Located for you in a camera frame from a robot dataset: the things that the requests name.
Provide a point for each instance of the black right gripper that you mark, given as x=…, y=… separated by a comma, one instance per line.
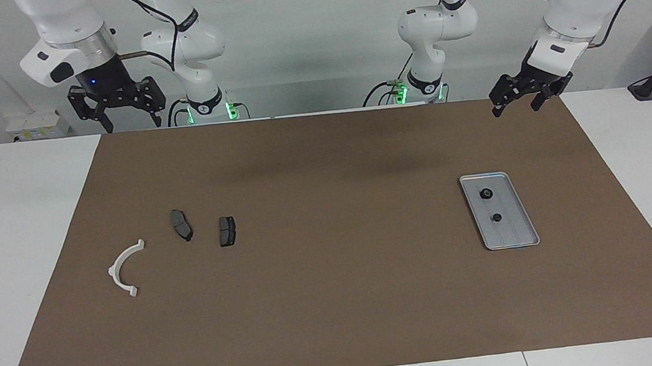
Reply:
x=111, y=89

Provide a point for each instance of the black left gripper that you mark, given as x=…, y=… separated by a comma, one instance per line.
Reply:
x=529, y=79

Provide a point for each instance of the large black bearing gear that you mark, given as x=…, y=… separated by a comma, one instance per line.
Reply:
x=486, y=194

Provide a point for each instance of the small black bearing gear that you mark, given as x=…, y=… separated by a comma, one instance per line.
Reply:
x=497, y=217

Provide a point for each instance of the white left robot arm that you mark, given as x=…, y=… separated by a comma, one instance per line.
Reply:
x=581, y=1

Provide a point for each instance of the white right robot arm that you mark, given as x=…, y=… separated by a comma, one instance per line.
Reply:
x=64, y=23

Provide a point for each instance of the silver metal tray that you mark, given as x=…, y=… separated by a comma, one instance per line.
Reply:
x=510, y=232

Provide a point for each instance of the white box with labels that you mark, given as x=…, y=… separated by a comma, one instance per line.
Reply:
x=37, y=124

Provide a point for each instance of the curved dark grey brake pad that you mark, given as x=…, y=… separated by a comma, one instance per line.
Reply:
x=180, y=222

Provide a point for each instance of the rectangular dark grey brake pad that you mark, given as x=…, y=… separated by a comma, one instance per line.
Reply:
x=227, y=231

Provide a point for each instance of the brown table mat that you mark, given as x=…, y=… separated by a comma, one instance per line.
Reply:
x=312, y=296

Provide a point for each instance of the white semicircular bracket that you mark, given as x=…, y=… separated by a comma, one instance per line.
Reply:
x=113, y=273

